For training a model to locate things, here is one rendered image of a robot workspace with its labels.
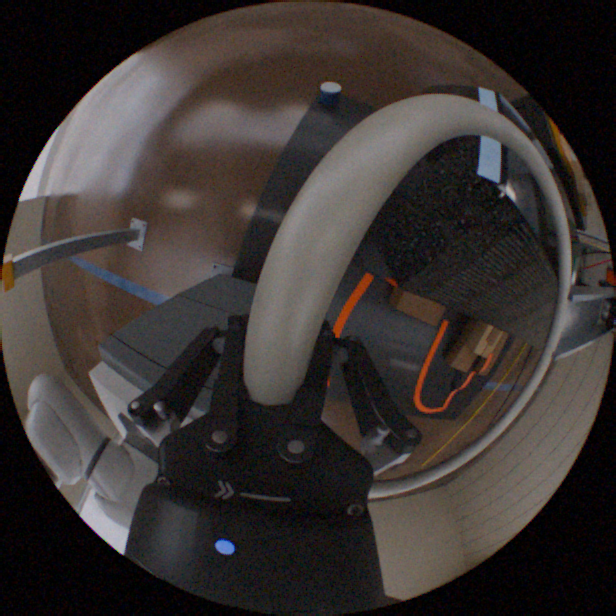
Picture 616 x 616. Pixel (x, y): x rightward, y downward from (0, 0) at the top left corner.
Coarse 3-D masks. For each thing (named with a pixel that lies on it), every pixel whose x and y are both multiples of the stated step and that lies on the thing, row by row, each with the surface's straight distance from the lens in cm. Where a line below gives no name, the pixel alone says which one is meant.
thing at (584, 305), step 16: (576, 288) 49; (592, 288) 60; (608, 288) 80; (576, 304) 54; (592, 304) 66; (576, 320) 57; (592, 320) 70; (560, 336) 51; (576, 336) 59; (592, 336) 67; (560, 352) 47
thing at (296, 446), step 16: (320, 336) 14; (320, 352) 13; (320, 368) 11; (304, 384) 10; (320, 384) 10; (304, 400) 9; (320, 400) 9; (304, 416) 8; (320, 416) 8; (288, 432) 7; (304, 432) 7; (288, 448) 7; (304, 448) 7; (288, 464) 7; (304, 464) 7
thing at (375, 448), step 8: (384, 424) 9; (368, 432) 10; (376, 432) 9; (384, 432) 9; (368, 440) 9; (376, 440) 9; (384, 440) 10; (368, 448) 9; (376, 448) 9; (384, 448) 9; (392, 448) 9; (368, 456) 9; (376, 456) 9; (384, 456) 9; (392, 456) 9; (400, 456) 9; (376, 464) 9; (384, 464) 9; (392, 464) 10; (376, 472) 9
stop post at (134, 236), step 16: (144, 224) 149; (64, 240) 127; (80, 240) 126; (96, 240) 131; (112, 240) 139; (128, 240) 147; (16, 256) 124; (32, 256) 117; (48, 256) 120; (64, 256) 124; (16, 272) 118
